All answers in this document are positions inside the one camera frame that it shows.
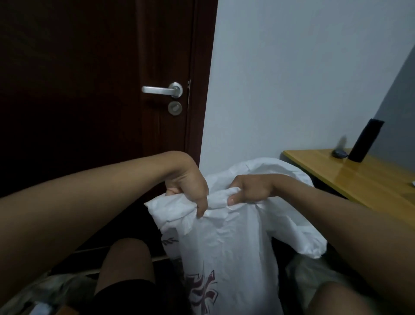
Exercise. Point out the person's left hand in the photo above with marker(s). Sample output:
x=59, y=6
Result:
x=189, y=181

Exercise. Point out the person's right hand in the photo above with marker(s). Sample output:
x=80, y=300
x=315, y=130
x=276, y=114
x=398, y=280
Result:
x=254, y=188

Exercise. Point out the white bag with red print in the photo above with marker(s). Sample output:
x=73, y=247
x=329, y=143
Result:
x=233, y=246

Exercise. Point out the grey woven sack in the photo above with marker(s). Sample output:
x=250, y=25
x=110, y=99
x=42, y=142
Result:
x=308, y=276

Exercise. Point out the green woven sack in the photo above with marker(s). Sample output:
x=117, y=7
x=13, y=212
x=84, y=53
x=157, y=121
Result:
x=48, y=292

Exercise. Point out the person's right forearm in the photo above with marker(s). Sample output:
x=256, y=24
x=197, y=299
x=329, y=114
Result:
x=360, y=233

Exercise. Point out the person's left forearm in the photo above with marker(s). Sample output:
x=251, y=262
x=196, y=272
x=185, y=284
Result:
x=81, y=211

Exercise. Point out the person's left leg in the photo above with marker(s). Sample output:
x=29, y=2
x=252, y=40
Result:
x=126, y=263

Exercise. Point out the person's leg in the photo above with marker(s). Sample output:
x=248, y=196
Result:
x=126, y=263
x=337, y=300

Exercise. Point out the person's right leg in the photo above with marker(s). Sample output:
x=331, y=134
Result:
x=337, y=300

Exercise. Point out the silver thumb-turn lock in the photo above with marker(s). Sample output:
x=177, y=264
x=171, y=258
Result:
x=175, y=108

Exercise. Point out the silver door latch plate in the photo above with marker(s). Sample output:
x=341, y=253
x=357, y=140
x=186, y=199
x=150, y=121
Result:
x=188, y=94

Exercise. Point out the small dark round case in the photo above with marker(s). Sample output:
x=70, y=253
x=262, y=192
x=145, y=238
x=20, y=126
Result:
x=339, y=153

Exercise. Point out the dark brown wooden door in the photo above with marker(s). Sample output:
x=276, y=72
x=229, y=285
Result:
x=201, y=81

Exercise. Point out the yellow wooden desk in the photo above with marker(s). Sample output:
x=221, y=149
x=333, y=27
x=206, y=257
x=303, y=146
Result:
x=363, y=181

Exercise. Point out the black cylindrical bottle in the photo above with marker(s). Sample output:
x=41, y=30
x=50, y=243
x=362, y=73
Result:
x=366, y=141

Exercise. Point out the black shorts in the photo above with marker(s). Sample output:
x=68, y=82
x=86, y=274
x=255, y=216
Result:
x=136, y=298

